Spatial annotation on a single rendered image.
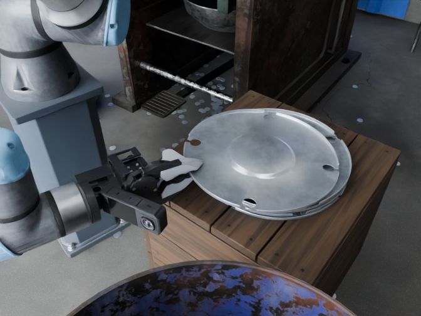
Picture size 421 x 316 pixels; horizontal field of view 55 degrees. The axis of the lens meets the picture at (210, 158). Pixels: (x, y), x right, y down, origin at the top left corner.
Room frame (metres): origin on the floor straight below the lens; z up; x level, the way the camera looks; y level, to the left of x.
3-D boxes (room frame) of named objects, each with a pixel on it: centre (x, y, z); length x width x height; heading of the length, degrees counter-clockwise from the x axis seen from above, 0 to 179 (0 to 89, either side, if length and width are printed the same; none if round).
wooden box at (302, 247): (0.59, -0.12, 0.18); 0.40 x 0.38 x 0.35; 142
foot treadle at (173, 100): (1.27, 0.01, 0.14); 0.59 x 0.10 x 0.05; 144
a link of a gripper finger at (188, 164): (0.53, 0.06, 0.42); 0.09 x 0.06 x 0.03; 123
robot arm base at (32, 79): (0.74, 0.35, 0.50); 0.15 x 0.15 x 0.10
